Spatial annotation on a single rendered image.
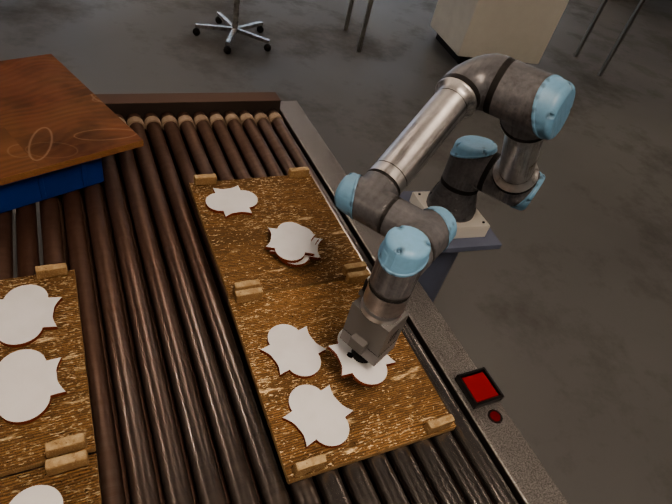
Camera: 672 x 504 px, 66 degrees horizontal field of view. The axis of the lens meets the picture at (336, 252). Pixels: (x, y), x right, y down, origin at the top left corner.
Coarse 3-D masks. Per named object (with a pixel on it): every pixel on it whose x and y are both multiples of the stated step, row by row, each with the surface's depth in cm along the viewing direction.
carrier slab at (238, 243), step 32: (192, 192) 135; (256, 192) 141; (288, 192) 144; (320, 192) 147; (224, 224) 129; (256, 224) 132; (320, 224) 137; (224, 256) 121; (256, 256) 123; (320, 256) 128; (352, 256) 130; (224, 288) 116; (288, 288) 119
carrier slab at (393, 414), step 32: (320, 288) 120; (352, 288) 122; (256, 320) 110; (288, 320) 112; (320, 320) 113; (256, 352) 104; (256, 384) 99; (288, 384) 100; (320, 384) 102; (352, 384) 103; (384, 384) 105; (416, 384) 107; (352, 416) 98; (384, 416) 100; (416, 416) 101; (288, 448) 91; (320, 448) 92; (352, 448) 94; (384, 448) 95; (288, 480) 87
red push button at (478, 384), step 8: (472, 376) 112; (480, 376) 112; (472, 384) 110; (480, 384) 111; (488, 384) 111; (472, 392) 109; (480, 392) 109; (488, 392) 110; (496, 392) 110; (480, 400) 108
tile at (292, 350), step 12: (276, 336) 107; (288, 336) 107; (300, 336) 108; (264, 348) 104; (276, 348) 105; (288, 348) 105; (300, 348) 106; (312, 348) 106; (324, 348) 107; (276, 360) 103; (288, 360) 103; (300, 360) 104; (312, 360) 104; (300, 372) 102; (312, 372) 102
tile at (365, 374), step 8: (336, 344) 101; (344, 344) 101; (336, 352) 99; (344, 352) 100; (344, 360) 98; (352, 360) 99; (384, 360) 100; (392, 360) 101; (344, 368) 97; (352, 368) 97; (360, 368) 98; (368, 368) 98; (376, 368) 99; (384, 368) 99; (344, 376) 97; (352, 376) 97; (360, 376) 97; (368, 376) 97; (376, 376) 97; (384, 376) 98; (368, 384) 96; (376, 384) 96
